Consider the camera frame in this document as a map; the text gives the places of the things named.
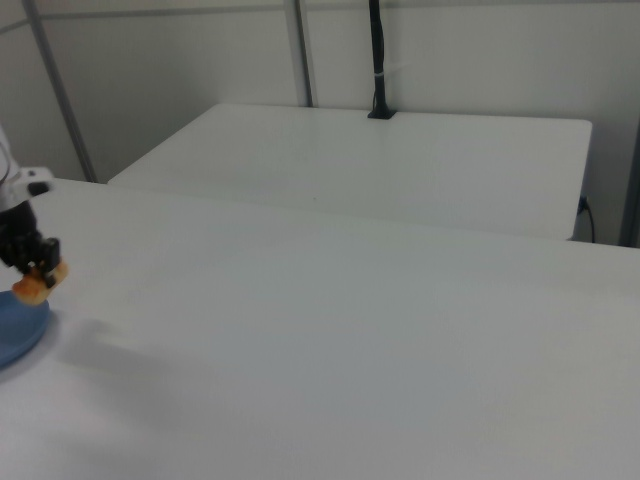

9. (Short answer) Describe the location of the grey double frame post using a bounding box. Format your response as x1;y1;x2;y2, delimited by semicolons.
283;0;318;108

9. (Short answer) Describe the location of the black power cable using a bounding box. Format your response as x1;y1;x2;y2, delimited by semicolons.
578;196;597;244

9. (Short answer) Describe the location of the orange toasted bread piece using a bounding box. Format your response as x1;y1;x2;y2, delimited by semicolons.
11;260;72;307

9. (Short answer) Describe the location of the white side table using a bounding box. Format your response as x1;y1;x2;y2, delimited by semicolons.
106;102;594;242

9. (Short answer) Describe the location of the slanted grey frame post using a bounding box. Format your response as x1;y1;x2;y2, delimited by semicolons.
20;0;100;184

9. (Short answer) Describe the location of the dark grey wall post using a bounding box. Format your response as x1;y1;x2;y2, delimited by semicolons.
618;128;640;248

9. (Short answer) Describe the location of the blue plate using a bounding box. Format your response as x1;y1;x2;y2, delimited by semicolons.
0;289;52;372

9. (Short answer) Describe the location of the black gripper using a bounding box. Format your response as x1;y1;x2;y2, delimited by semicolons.
0;198;64;290

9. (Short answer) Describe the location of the black pole with clamp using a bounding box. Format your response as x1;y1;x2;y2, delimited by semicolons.
367;0;397;121

